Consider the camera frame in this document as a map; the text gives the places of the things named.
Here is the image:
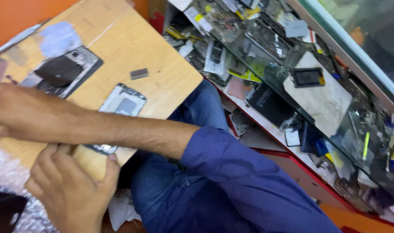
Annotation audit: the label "opened phone with bare back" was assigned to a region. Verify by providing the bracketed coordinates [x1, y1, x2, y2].
[19, 45, 104, 99]

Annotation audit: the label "black phone display panel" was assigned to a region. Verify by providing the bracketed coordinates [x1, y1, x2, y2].
[245, 82, 302, 130]

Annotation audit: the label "light wooden work board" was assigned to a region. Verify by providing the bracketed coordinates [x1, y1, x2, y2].
[0, 0, 204, 182]

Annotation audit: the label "white crumpled tissue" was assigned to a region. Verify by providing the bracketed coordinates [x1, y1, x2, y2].
[108, 189, 142, 232]

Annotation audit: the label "person's right hand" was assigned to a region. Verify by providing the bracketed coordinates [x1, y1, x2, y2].
[0, 82, 26, 138]

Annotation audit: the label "yellow green plastic stick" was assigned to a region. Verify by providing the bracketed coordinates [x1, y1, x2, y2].
[362, 132, 370, 161]

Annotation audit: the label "clear bubble wrap sheet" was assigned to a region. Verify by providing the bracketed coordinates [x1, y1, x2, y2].
[0, 139, 58, 233]

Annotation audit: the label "silver phone middle frame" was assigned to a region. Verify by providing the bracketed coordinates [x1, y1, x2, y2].
[85, 83, 147, 155]

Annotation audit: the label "person's blue jeans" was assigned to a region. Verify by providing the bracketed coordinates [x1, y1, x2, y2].
[130, 79, 249, 233]

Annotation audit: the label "dark blue phone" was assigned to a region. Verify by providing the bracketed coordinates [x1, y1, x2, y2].
[301, 122, 324, 154]

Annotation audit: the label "person's left hand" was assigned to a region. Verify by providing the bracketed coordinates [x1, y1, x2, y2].
[25, 144, 121, 233]

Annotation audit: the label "small grey metal piece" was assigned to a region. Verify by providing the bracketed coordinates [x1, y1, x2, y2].
[130, 68, 149, 80]

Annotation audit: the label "grey square card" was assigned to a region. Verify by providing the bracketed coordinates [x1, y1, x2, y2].
[284, 20, 309, 38]

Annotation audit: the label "black curved phone part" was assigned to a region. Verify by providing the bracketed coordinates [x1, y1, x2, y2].
[34, 56, 85, 87]

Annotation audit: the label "long silver metal tool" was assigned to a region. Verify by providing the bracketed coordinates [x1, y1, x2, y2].
[0, 19, 52, 58]

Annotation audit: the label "black flat object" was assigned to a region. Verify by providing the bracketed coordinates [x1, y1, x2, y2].
[0, 191, 28, 233]

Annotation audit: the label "pale blue paper patch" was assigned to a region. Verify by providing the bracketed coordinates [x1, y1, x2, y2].
[38, 21, 82, 59]

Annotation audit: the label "white stone slab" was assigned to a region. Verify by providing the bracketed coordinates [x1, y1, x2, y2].
[283, 51, 353, 138]

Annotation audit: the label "black screen module yellow tab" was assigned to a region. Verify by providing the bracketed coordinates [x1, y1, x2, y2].
[290, 67, 326, 88]

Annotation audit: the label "cluttered glass repair counter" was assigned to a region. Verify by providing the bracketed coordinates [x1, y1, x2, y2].
[163, 0, 394, 227]

